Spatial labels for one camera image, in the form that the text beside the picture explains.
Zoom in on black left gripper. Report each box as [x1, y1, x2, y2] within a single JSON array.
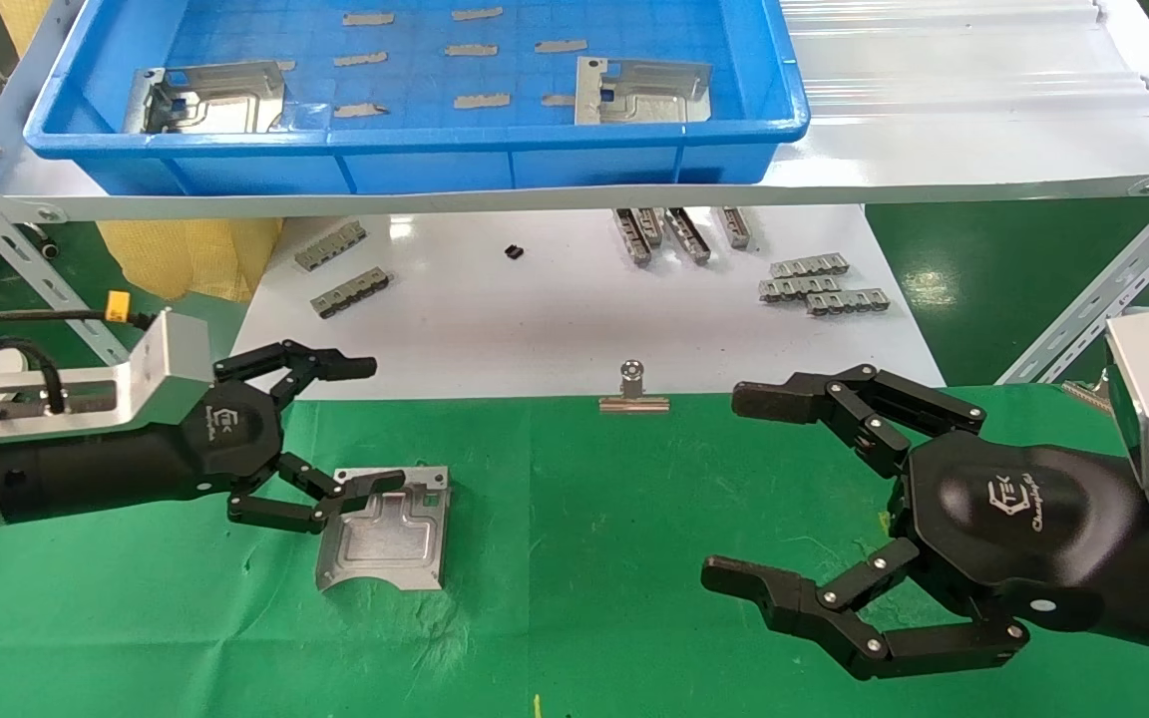
[[176, 340, 406, 537]]

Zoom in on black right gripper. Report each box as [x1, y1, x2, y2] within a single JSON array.
[[701, 364, 1146, 682]]

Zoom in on stamped metal bracket plate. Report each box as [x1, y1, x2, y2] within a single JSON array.
[[574, 57, 713, 127], [315, 464, 452, 591], [123, 62, 288, 136]]

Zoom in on silver binder clip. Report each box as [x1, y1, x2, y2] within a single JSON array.
[[599, 361, 671, 414]]

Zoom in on green table cloth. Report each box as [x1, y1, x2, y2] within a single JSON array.
[[0, 384, 1149, 718]]

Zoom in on blue plastic tray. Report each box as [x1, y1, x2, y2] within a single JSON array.
[[24, 0, 810, 196]]

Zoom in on white metal shelf board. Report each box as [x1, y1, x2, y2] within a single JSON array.
[[0, 0, 1149, 222]]

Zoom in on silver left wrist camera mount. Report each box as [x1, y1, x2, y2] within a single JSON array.
[[0, 307, 213, 440]]

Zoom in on black cable yellow connector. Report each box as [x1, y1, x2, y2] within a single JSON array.
[[0, 291, 154, 335]]

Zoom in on white perforated shelf post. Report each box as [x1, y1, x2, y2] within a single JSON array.
[[995, 168, 1149, 388], [0, 145, 152, 365]]

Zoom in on black looped cable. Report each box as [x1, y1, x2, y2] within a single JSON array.
[[0, 337, 67, 418]]

